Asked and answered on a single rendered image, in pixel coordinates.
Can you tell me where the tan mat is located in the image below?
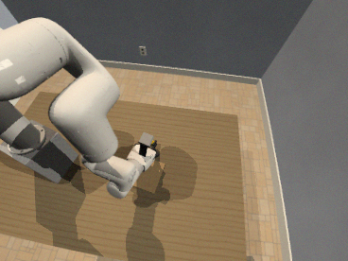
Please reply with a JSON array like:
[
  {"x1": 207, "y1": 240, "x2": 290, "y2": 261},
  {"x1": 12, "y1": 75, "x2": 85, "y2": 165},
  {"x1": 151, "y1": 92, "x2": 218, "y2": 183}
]
[{"x1": 133, "y1": 160, "x2": 165, "y2": 194}]

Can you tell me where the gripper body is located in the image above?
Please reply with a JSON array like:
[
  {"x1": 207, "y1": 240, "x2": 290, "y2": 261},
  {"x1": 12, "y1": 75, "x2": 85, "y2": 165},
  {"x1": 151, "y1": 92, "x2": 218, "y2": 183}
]
[{"x1": 126, "y1": 145, "x2": 156, "y2": 172}]

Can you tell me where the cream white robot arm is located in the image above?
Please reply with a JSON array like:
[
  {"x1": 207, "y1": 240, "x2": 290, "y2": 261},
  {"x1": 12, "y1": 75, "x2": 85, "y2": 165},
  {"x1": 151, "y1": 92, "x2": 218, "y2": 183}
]
[{"x1": 0, "y1": 18, "x2": 143, "y2": 199}]

